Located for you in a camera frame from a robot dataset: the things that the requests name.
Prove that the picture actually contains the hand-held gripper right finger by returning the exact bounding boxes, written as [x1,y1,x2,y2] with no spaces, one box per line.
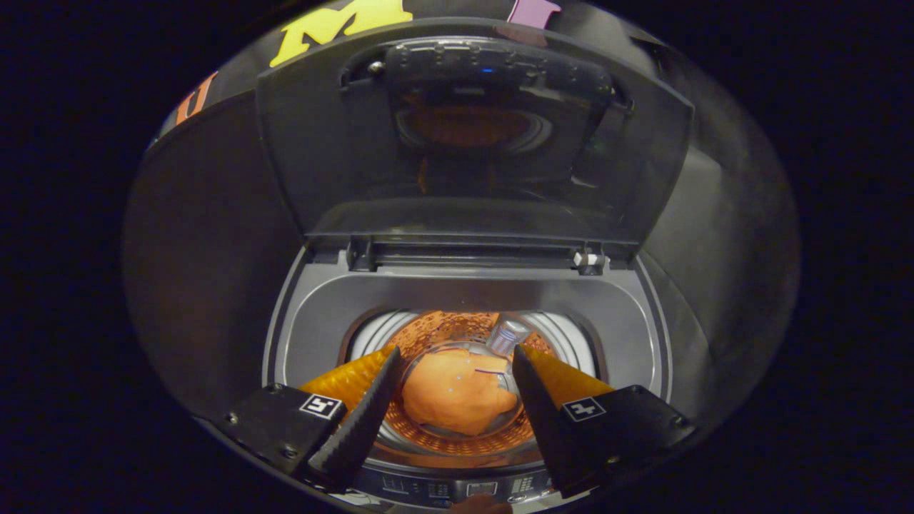
[512,345,697,498]

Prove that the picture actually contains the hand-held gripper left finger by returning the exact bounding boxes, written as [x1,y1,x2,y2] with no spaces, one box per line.
[214,346,403,493]

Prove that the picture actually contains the orange yellow shirt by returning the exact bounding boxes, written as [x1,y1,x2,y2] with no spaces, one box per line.
[401,348,519,436]

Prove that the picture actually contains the dark washing machine lid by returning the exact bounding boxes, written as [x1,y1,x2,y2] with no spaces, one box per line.
[256,18,695,247]

